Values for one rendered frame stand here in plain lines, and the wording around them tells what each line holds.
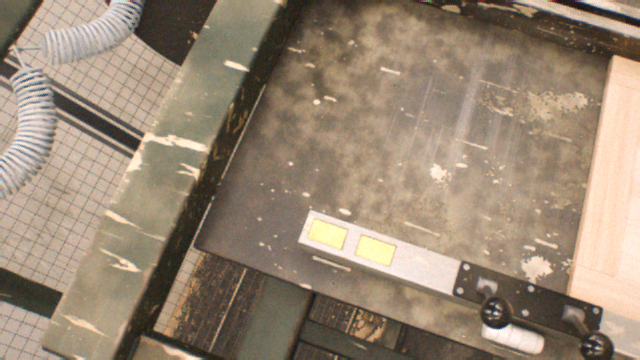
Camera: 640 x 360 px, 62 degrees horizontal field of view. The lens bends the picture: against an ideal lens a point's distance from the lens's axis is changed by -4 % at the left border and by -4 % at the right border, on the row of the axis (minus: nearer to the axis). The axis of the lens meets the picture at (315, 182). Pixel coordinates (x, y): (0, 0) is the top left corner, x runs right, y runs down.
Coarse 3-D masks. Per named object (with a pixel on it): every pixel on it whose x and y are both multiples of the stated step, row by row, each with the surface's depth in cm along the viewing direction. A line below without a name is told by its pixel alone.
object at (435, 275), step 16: (336, 224) 77; (304, 240) 76; (352, 240) 76; (384, 240) 76; (320, 256) 79; (336, 256) 76; (352, 256) 75; (400, 256) 75; (416, 256) 75; (432, 256) 75; (368, 272) 78; (384, 272) 74; (400, 272) 74; (416, 272) 74; (432, 272) 74; (448, 272) 74; (416, 288) 76; (432, 288) 73; (448, 288) 73; (464, 304) 75; (512, 320) 74; (608, 320) 71; (624, 320) 71; (560, 336) 73; (624, 336) 70; (624, 352) 70
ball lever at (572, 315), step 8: (568, 312) 70; (576, 312) 70; (568, 320) 70; (576, 320) 68; (584, 328) 65; (584, 336) 60; (592, 336) 60; (600, 336) 59; (608, 336) 60; (584, 344) 60; (592, 344) 59; (600, 344) 59; (608, 344) 59; (584, 352) 60; (592, 352) 59; (600, 352) 59; (608, 352) 59
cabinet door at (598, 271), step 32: (608, 64) 90; (608, 96) 86; (608, 128) 84; (608, 160) 82; (608, 192) 80; (608, 224) 78; (576, 256) 77; (608, 256) 77; (576, 288) 75; (608, 288) 75
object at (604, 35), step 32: (416, 0) 95; (448, 0) 92; (480, 0) 89; (512, 0) 87; (544, 0) 87; (576, 0) 87; (608, 0) 87; (544, 32) 91; (576, 32) 88; (608, 32) 85
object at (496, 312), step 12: (480, 276) 72; (480, 288) 71; (492, 288) 71; (492, 300) 61; (504, 300) 61; (480, 312) 62; (492, 312) 61; (504, 312) 60; (492, 324) 61; (504, 324) 61
